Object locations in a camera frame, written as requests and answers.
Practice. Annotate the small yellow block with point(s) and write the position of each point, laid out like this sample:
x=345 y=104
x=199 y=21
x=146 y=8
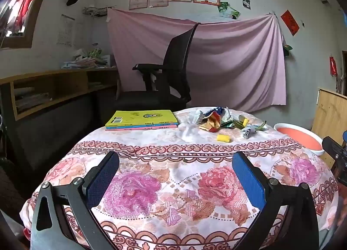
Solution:
x=223 y=138

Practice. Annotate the green strip wrapper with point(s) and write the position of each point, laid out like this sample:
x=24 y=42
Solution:
x=261 y=126

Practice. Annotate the yellow and green wrapper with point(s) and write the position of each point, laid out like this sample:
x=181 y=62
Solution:
x=244 y=122

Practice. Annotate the white paper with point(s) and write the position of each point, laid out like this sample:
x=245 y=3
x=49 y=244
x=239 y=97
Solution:
x=197 y=118

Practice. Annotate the wooden board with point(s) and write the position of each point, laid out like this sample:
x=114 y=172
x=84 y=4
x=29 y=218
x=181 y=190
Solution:
x=332 y=112

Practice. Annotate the thin blue book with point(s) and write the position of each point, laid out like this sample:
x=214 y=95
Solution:
x=141 y=126

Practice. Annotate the red and yellow wrapper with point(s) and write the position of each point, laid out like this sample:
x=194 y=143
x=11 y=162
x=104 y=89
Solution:
x=212 y=123

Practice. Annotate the wooden shelf desk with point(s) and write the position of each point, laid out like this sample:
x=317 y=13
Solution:
x=62 y=82

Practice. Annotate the dark small photo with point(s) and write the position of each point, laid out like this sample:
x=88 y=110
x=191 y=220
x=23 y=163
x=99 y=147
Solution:
x=246 y=3

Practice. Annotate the white wall sheet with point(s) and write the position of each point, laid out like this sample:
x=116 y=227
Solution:
x=66 y=30

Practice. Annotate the pink hanging cloth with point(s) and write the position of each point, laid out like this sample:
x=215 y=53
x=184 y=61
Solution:
x=230 y=57

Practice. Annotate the pile of papers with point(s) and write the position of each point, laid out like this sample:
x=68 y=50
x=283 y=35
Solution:
x=81 y=61

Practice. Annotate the black office chair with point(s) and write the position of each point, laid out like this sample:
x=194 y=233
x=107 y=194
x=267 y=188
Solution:
x=173 y=71

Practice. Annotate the green cap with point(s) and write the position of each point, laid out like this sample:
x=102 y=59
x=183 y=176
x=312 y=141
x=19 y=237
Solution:
x=286 y=48

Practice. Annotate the yellow book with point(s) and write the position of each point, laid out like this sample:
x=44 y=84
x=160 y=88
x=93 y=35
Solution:
x=141 y=117

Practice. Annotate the green patterned bag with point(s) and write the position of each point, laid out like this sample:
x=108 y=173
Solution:
x=95 y=52

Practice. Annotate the orange basin with white rim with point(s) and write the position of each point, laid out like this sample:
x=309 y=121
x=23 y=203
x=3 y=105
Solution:
x=298 y=137

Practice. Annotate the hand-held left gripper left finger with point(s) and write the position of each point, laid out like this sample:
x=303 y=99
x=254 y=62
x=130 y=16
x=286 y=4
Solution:
x=101 y=177

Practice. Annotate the grey crumpled wrapper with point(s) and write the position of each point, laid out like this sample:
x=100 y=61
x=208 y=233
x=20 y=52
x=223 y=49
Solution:
x=248 y=132

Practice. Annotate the stack of shelf books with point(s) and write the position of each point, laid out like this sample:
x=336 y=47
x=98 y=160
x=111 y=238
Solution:
x=31 y=101

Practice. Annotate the wooden framed window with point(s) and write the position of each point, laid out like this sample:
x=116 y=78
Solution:
x=19 y=6

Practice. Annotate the pink book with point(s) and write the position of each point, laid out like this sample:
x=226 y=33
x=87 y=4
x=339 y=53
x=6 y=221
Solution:
x=141 y=128

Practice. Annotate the white printed wrapper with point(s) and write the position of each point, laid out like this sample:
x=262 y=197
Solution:
x=226 y=114

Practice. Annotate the green photo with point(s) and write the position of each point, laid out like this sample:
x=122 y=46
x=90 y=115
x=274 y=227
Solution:
x=233 y=13
x=223 y=7

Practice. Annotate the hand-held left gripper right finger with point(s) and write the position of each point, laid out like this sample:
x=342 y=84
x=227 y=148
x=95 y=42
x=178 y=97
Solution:
x=249 y=182

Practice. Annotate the red hanging ornament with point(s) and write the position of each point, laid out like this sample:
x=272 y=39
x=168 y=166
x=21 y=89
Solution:
x=333 y=65

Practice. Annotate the floral printed tablecloth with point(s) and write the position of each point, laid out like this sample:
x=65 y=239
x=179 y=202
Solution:
x=176 y=174

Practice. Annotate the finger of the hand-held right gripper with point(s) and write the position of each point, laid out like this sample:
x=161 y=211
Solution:
x=334 y=148

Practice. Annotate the red paper wall sticker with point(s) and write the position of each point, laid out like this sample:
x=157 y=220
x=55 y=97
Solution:
x=290 y=22

